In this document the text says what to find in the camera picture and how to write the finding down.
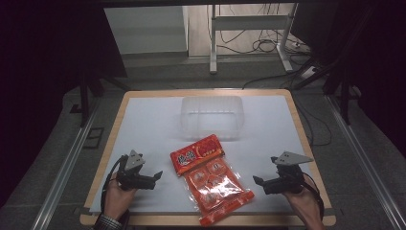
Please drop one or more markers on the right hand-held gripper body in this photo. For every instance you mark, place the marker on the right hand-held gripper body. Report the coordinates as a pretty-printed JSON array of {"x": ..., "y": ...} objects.
[{"x": 288, "y": 174}]

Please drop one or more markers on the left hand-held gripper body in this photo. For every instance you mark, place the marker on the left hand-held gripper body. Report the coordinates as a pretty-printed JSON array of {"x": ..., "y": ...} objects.
[{"x": 134, "y": 161}]

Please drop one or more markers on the person's right hand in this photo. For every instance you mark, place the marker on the person's right hand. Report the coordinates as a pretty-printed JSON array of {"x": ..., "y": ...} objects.
[{"x": 303, "y": 204}]

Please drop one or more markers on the person's left hand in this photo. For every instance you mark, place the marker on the person's left hand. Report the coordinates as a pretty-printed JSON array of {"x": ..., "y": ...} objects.
[{"x": 117, "y": 198}]

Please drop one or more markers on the black floor socket plate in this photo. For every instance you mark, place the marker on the black floor socket plate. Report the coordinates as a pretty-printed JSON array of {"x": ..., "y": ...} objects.
[{"x": 93, "y": 138}]

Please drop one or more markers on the red snack bag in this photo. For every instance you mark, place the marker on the red snack bag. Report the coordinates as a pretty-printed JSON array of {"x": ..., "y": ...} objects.
[{"x": 210, "y": 182}]

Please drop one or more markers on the clear plastic storage box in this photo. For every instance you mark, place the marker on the clear plastic storage box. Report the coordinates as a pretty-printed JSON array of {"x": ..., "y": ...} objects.
[{"x": 211, "y": 116}]

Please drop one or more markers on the black metal stand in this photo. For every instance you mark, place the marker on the black metal stand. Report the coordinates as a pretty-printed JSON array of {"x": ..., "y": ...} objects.
[
  {"x": 84, "y": 96},
  {"x": 343, "y": 92}
]

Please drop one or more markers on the white power strip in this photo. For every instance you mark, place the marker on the white power strip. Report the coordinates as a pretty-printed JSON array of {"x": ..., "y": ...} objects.
[{"x": 308, "y": 72}]

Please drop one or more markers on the dark curtain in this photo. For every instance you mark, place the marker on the dark curtain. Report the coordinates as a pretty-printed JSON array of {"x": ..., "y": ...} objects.
[
  {"x": 376, "y": 64},
  {"x": 41, "y": 80}
]

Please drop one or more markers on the aluminium floor rail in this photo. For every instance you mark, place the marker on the aluminium floor rail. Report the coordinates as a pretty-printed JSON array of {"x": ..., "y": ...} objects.
[
  {"x": 63, "y": 169},
  {"x": 367, "y": 166}
]

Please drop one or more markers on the white metal desk frame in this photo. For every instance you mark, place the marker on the white metal desk frame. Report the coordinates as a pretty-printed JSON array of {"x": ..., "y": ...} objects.
[{"x": 249, "y": 22}]

